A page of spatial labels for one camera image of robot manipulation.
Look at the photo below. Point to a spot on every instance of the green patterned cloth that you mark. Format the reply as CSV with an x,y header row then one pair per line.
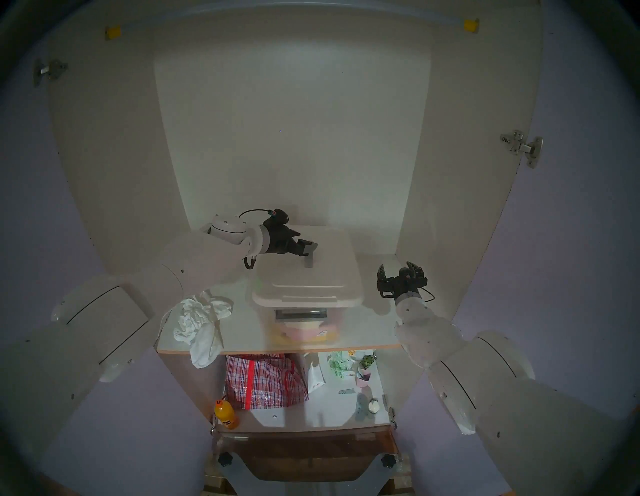
x,y
341,364

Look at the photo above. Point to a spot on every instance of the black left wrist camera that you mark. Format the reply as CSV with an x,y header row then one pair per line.
x,y
278,216

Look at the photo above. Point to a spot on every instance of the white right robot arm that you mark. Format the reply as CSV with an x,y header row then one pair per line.
x,y
500,380

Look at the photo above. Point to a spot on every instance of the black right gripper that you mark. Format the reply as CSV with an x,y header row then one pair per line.
x,y
402,287

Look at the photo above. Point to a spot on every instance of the yellow clothing item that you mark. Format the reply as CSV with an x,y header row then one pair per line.
x,y
282,337

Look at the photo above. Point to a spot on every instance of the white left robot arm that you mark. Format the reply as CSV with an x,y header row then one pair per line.
x,y
190,260

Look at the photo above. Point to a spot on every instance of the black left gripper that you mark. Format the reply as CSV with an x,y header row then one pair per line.
x,y
277,239

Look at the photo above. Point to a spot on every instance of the clear plastic storage bin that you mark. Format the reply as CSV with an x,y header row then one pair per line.
x,y
337,325

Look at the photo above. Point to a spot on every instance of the brown wooden drawer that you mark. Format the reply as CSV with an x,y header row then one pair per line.
x,y
310,452

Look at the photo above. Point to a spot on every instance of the white wooden wardrobe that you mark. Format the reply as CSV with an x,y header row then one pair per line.
x,y
290,125

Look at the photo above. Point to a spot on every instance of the yellow rod bracket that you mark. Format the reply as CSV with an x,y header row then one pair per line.
x,y
471,26
113,32

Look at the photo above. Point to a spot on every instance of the small white round object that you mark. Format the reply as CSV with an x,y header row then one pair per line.
x,y
373,405

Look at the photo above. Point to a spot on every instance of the small green plant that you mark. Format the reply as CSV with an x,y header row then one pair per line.
x,y
367,360

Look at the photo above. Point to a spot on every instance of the pink clothing item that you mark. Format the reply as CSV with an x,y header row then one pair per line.
x,y
310,331

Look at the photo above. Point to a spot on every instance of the pink cup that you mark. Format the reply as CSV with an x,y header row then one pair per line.
x,y
363,379

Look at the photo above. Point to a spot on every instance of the white paper bag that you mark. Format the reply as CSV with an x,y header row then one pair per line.
x,y
315,380

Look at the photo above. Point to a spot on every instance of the lilac wardrobe door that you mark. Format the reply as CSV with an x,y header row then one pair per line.
x,y
130,430
560,250

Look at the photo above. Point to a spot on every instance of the pale closet rod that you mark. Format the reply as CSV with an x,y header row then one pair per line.
x,y
450,21

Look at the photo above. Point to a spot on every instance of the small steel door hinge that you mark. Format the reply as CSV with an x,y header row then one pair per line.
x,y
213,426
393,419

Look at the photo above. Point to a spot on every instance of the white clothing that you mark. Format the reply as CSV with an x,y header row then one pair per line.
x,y
200,325

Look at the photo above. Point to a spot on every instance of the red plaid woven bag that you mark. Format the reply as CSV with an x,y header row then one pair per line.
x,y
265,382

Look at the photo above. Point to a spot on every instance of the orange juice bottle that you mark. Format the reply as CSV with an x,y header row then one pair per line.
x,y
226,414

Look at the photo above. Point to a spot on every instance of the black star knob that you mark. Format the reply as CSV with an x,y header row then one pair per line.
x,y
225,459
388,460

